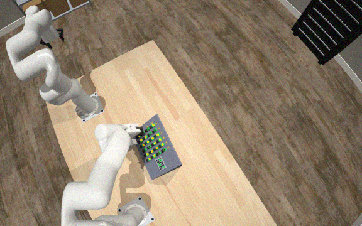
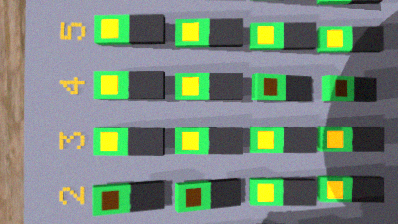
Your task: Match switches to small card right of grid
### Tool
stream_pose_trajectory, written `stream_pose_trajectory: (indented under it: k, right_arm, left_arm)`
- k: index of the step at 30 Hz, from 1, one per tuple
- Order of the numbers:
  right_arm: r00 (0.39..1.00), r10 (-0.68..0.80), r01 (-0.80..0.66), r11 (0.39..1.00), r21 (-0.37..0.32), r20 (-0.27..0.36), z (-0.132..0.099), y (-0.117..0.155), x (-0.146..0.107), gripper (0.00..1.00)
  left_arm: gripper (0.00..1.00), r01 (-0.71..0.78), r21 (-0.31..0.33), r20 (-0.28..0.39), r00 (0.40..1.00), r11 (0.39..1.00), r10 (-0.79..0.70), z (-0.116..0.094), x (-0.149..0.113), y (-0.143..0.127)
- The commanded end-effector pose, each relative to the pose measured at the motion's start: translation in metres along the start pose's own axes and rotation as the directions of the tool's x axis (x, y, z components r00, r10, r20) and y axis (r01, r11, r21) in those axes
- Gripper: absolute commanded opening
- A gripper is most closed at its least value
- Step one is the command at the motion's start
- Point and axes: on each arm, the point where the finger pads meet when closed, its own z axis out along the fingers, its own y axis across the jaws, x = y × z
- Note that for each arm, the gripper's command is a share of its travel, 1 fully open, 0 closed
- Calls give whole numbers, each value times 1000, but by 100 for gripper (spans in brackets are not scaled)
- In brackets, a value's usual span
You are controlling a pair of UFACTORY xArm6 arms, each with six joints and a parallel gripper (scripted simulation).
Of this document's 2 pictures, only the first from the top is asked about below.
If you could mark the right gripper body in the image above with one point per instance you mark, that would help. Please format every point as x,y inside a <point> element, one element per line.
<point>131,129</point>

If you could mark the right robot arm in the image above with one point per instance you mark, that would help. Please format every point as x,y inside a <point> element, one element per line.
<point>95,193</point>

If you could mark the grey switch panel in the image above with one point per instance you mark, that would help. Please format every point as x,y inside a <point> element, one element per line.
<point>156,149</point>

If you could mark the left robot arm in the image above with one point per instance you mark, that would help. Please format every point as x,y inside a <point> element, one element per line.
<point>58,88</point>

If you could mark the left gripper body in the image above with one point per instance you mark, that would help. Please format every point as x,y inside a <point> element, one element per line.
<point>50,34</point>

